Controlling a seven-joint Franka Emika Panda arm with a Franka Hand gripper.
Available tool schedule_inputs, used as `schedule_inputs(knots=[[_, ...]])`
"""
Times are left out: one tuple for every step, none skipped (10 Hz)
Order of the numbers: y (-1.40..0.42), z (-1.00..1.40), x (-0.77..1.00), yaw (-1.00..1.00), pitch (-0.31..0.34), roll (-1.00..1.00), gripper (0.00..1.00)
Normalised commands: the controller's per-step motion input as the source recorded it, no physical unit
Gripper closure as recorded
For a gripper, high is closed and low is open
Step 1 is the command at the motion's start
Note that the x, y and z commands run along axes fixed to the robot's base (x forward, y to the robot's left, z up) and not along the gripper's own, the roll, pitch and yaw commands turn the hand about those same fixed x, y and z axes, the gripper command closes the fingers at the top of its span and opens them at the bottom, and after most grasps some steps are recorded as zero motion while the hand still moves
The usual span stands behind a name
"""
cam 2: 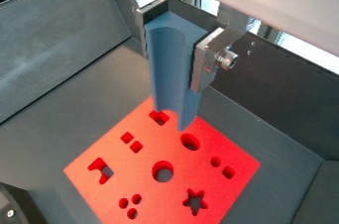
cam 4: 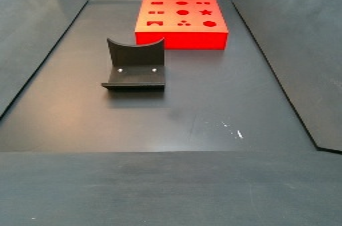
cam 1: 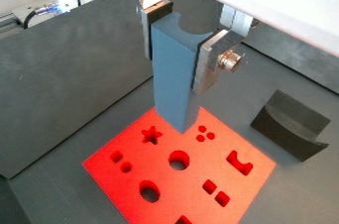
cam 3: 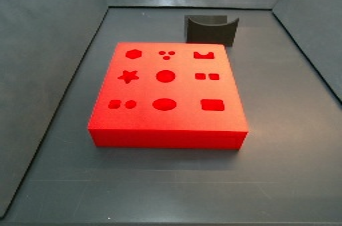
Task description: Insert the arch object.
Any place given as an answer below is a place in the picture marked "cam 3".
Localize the black arch object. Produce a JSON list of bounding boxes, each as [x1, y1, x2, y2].
[[184, 15, 239, 47]]

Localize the red shape-sorting block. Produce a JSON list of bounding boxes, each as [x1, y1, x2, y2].
[[88, 42, 248, 149]]

